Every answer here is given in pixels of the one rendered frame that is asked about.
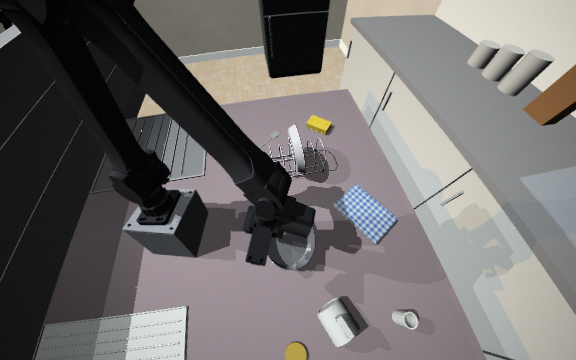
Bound blue checkered towel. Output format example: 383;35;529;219
334;184;397;244

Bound yellow sponge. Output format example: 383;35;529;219
306;115;332;135

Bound flat round gold disc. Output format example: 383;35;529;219
285;341;307;360

